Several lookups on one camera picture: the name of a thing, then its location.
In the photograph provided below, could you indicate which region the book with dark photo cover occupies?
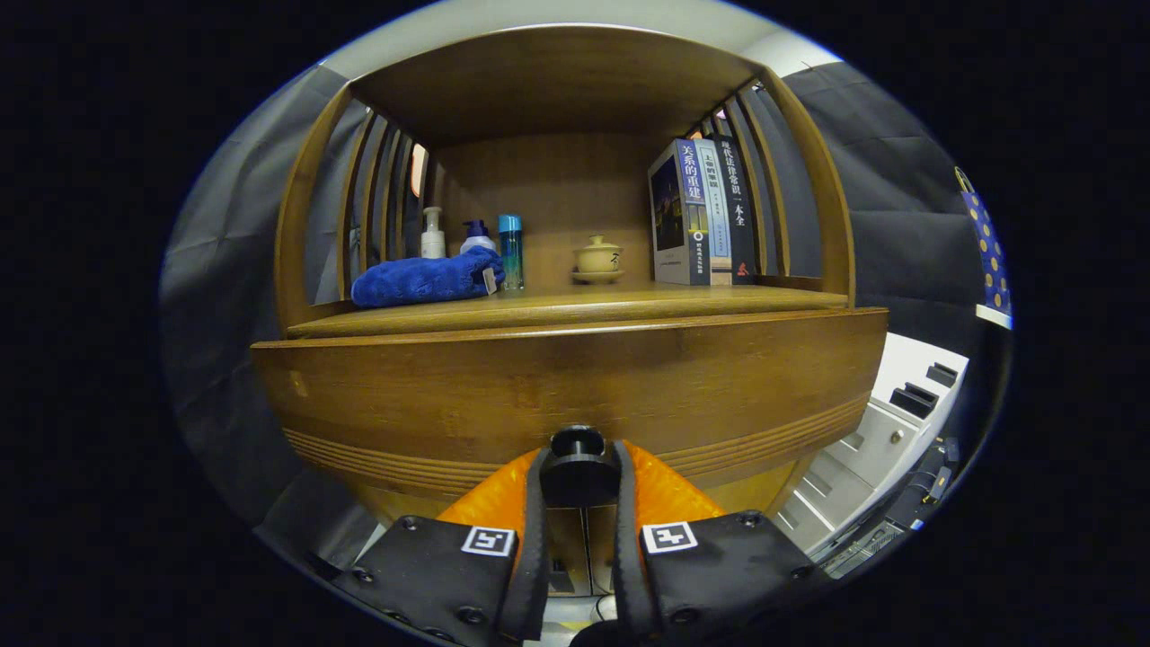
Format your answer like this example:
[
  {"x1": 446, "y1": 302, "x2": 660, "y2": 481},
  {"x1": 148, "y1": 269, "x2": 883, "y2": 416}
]
[{"x1": 649, "y1": 139, "x2": 712, "y2": 287}]

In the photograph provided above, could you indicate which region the thin pale book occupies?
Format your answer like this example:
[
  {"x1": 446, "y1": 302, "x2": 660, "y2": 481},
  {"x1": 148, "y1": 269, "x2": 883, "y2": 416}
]
[{"x1": 694, "y1": 137, "x2": 733, "y2": 287}]

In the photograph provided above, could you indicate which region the teal clear bottle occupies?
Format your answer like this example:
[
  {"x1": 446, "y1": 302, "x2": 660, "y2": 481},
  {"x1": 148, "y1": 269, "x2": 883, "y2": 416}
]
[{"x1": 499, "y1": 214, "x2": 525, "y2": 291}]

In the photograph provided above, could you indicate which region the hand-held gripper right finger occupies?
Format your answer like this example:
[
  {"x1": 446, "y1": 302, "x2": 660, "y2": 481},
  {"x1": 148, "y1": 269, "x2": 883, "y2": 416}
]
[{"x1": 613, "y1": 440, "x2": 832, "y2": 643}]

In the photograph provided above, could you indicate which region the wooden drawer with black knob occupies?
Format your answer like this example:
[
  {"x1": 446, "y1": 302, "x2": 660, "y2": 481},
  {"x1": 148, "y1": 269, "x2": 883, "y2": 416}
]
[{"x1": 252, "y1": 308, "x2": 889, "y2": 527}]

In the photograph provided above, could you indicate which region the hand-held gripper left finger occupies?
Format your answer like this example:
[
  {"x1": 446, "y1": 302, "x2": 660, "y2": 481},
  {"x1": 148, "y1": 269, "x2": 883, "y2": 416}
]
[{"x1": 332, "y1": 445, "x2": 551, "y2": 643}]

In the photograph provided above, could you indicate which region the wooden cabinet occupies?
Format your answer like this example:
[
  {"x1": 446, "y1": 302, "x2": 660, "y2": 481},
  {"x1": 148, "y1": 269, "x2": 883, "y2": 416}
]
[{"x1": 274, "y1": 24, "x2": 856, "y2": 598}]

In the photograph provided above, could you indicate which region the wooden countertop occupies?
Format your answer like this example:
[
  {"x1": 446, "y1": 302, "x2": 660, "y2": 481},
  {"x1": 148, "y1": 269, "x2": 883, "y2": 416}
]
[{"x1": 286, "y1": 283, "x2": 850, "y2": 340}]

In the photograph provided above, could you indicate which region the blue folded towel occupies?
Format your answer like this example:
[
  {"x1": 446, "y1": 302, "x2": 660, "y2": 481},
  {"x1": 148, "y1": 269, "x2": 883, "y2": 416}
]
[{"x1": 350, "y1": 247, "x2": 506, "y2": 309}]

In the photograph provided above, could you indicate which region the white drawer unit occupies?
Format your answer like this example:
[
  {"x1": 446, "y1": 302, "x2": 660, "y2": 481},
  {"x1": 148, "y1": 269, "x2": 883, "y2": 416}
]
[{"x1": 773, "y1": 332, "x2": 969, "y2": 554}]

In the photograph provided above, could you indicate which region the beige lidded tea cup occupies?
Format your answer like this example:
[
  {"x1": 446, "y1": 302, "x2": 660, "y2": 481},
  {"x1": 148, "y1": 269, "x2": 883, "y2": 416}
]
[{"x1": 572, "y1": 235, "x2": 625, "y2": 285}]

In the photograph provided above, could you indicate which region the blue gold-dotted gift bag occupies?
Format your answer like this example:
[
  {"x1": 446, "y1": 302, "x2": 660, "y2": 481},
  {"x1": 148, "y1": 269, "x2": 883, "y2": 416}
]
[{"x1": 955, "y1": 167, "x2": 1012, "y2": 315}]

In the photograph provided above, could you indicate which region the wooden cabinet door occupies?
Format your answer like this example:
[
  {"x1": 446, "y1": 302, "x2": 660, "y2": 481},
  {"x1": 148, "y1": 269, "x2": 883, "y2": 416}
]
[
  {"x1": 548, "y1": 508, "x2": 586, "y2": 596},
  {"x1": 584, "y1": 505, "x2": 618, "y2": 594}
]

